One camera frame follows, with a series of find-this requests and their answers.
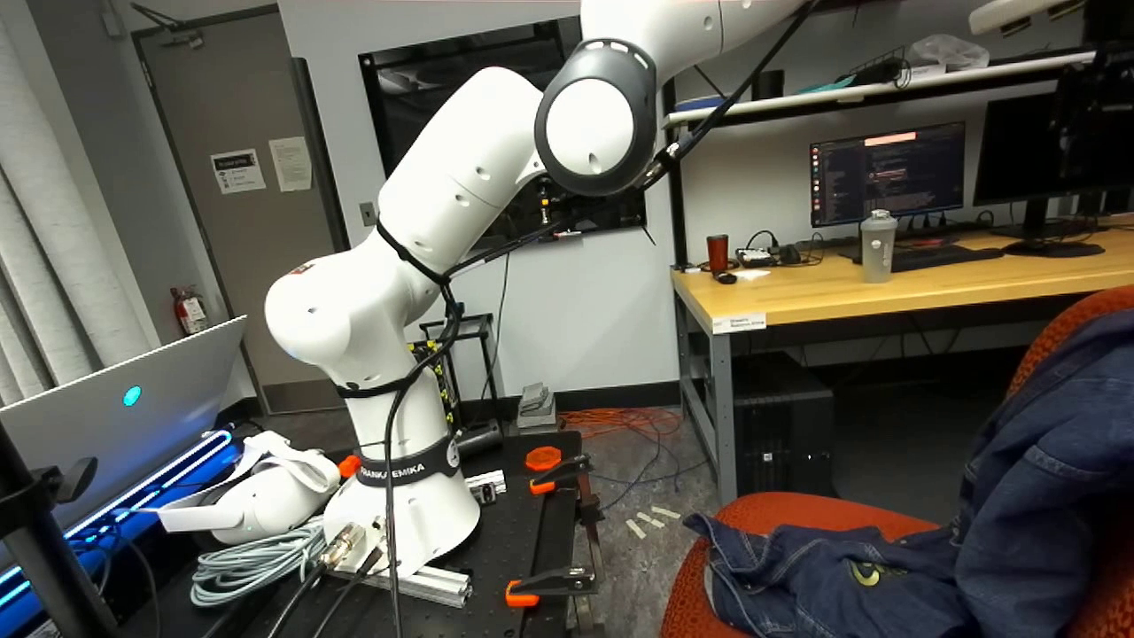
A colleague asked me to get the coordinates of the blue jean jacket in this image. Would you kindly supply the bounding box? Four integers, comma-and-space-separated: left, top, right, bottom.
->
685, 310, 1134, 638

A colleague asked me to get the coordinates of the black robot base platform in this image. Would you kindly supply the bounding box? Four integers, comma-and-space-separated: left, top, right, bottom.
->
464, 427, 599, 638

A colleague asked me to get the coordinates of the orange fabric office chair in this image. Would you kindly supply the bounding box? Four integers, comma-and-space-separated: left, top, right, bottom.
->
654, 284, 1134, 638

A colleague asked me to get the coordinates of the grey metal block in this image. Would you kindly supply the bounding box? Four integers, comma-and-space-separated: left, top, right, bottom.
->
513, 382, 562, 437

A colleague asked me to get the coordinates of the orange black clamp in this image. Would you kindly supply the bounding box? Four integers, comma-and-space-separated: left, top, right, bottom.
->
521, 439, 595, 499
500, 565, 604, 617

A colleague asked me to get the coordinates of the red cup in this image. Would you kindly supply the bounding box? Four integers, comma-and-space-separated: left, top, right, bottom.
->
706, 230, 733, 284

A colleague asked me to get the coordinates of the aluminium extrusion bar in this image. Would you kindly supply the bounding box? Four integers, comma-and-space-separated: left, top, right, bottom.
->
324, 537, 476, 615

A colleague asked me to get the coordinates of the plain white paper sign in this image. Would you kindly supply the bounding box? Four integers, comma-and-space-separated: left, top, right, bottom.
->
265, 134, 315, 197

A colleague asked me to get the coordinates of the clear plastic bottle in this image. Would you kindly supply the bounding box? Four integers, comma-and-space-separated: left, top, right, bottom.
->
858, 205, 899, 284

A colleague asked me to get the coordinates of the grey door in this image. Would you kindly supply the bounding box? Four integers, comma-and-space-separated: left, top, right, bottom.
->
132, 5, 348, 419

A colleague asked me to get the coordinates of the white plastic cover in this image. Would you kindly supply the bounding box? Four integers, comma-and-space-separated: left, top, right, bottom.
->
152, 428, 348, 545

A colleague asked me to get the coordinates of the monitor showing code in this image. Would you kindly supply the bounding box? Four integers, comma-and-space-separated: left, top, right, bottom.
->
809, 122, 971, 230

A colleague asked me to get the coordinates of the white paper sign with text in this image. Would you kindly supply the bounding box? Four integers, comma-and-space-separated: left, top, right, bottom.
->
208, 146, 268, 198

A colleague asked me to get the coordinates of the wooden desk with metal legs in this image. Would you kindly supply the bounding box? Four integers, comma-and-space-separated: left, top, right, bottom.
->
670, 225, 1134, 505

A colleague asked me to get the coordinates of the red fire extinguisher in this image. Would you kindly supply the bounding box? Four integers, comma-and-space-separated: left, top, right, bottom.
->
169, 284, 213, 340

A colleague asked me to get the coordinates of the black keyboard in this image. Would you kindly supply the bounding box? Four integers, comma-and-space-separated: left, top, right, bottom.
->
891, 238, 1009, 275

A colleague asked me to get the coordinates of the clear plastic container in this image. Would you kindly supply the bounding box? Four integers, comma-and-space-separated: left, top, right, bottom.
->
895, 34, 991, 86

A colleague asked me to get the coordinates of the silver laptop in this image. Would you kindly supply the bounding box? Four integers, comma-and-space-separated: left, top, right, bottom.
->
0, 311, 259, 527

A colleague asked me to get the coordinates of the large black monitor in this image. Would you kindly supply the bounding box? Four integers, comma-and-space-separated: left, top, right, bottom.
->
971, 50, 1134, 263

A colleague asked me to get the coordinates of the black metal frame stand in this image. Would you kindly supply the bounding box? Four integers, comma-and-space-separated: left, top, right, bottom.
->
442, 310, 511, 411

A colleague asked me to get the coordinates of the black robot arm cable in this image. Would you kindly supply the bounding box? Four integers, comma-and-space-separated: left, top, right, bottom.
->
374, 0, 826, 638

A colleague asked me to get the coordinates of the black wall screen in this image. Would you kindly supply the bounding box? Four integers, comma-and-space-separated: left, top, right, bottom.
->
354, 8, 652, 252

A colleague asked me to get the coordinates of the grey coiled cable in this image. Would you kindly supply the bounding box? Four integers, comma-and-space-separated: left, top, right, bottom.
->
189, 524, 331, 615

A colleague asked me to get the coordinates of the white wall shelf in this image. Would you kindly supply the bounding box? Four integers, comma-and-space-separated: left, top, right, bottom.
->
659, 42, 1134, 133

